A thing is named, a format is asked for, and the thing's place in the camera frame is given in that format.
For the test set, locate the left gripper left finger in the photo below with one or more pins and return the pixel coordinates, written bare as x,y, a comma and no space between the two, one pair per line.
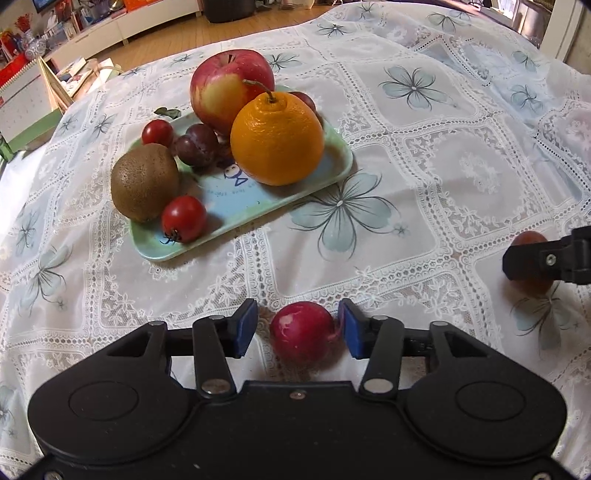
217,338

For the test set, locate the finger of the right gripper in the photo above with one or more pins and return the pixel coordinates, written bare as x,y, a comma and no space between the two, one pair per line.
534,261

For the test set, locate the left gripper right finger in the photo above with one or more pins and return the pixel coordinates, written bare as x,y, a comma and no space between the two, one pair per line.
380,340

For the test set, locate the dark brown tomato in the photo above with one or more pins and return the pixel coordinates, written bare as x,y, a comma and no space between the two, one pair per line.
535,288

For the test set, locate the pink radish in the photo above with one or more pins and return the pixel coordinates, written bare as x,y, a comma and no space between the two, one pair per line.
304,333

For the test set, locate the red cherry tomato front tray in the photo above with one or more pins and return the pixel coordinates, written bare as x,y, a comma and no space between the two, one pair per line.
183,220

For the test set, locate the red cherry tomato tray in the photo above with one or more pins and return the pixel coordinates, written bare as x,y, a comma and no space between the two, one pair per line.
183,220
158,132

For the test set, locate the light blue fruit tray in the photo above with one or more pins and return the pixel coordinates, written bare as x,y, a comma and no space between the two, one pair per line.
231,199

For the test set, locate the white lace floral tablecloth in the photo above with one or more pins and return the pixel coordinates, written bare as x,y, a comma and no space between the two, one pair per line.
464,136

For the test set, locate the brown kiwi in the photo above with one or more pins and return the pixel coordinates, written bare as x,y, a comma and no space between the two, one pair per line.
144,181

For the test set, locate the dark purple grapes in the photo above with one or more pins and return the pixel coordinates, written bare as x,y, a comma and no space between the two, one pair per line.
199,147

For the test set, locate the orange citrus fruit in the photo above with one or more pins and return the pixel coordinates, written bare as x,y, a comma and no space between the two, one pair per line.
276,139

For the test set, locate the red cherry tomato back tray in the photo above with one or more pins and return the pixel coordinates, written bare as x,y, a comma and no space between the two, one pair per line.
158,132

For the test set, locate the dark plum behind orange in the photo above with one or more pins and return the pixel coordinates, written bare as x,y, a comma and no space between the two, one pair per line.
306,99

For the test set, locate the red apple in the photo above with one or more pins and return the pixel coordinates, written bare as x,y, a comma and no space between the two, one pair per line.
224,83

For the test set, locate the desk calendar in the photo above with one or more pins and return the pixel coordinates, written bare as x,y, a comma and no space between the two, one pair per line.
32,105

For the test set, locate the white low cabinet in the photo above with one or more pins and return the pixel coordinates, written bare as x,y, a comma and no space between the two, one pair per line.
119,29

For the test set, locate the black round ottoman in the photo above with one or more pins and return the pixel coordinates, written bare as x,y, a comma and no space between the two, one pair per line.
224,11

